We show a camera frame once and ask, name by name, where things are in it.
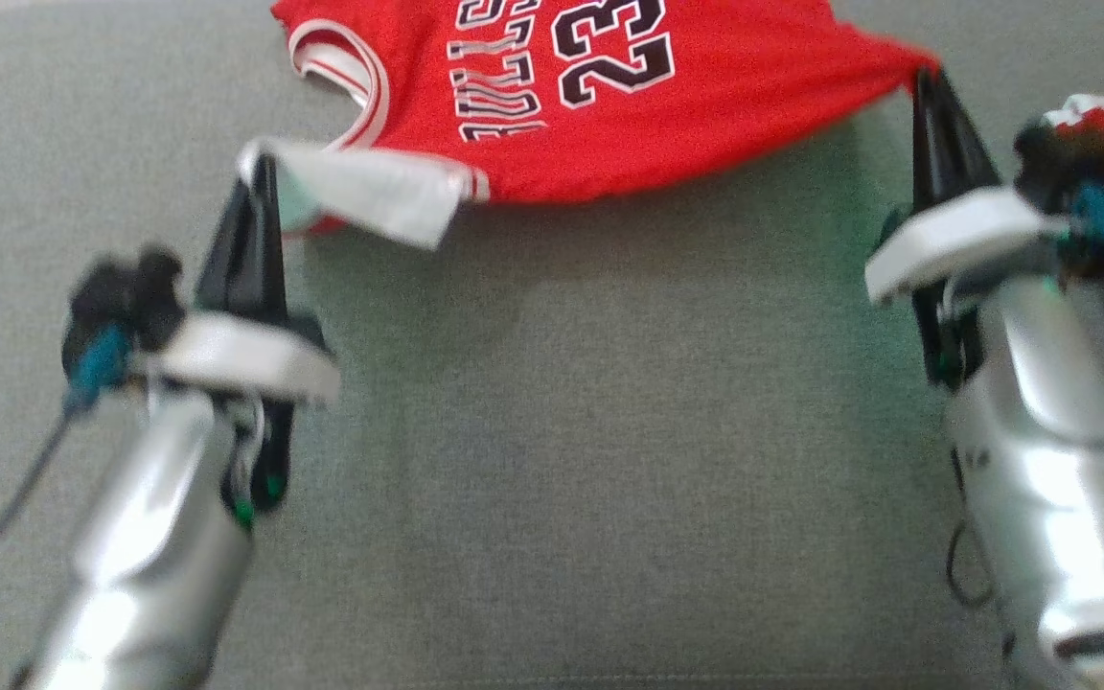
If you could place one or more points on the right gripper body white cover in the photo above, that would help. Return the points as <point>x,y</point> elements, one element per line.
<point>964,235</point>

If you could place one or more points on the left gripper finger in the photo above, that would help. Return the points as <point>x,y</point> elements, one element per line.
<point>274,259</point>
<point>226,264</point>

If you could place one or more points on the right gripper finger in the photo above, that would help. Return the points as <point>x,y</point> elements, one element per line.
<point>974,153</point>
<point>931,144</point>

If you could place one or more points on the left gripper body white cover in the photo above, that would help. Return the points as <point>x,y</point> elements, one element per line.
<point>236,359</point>

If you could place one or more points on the red Bulls 23 jersey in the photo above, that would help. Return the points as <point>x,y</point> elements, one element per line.
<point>609,96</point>

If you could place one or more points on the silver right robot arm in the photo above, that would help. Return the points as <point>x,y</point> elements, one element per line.
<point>1060,479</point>

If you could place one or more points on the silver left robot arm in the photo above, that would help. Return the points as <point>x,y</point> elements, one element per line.
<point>149,556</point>

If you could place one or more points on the large grey sofa seat cushion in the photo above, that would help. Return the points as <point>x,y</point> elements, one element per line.
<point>562,460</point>

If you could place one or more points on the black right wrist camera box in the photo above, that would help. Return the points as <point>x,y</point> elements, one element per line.
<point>1069,163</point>

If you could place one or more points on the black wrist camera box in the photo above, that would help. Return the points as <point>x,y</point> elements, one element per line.
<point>126,297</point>
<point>1069,163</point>

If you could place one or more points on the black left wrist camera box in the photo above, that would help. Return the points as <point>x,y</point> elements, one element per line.
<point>126,297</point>

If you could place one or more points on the teal left camera plug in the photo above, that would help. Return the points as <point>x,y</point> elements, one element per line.
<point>97,369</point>

